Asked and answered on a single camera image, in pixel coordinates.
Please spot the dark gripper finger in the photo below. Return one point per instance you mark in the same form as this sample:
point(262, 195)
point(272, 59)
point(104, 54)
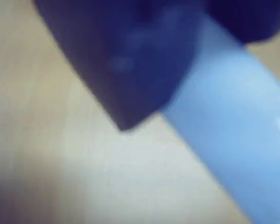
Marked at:
point(121, 58)
point(249, 16)

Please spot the plastic pen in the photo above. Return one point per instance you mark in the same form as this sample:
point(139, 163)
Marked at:
point(226, 116)

